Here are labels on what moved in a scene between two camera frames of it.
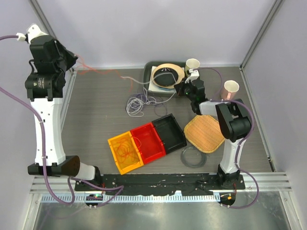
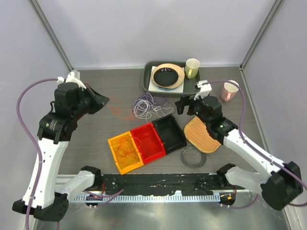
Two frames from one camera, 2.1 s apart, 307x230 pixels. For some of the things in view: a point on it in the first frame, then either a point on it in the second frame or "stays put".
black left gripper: x=71 y=59 to x=99 y=100
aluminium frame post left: x=71 y=74 stays put
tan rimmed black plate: x=167 y=75 stays put
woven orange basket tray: x=204 y=132 stays put
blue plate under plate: x=166 y=88 stays put
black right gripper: x=180 y=87 to x=184 y=101
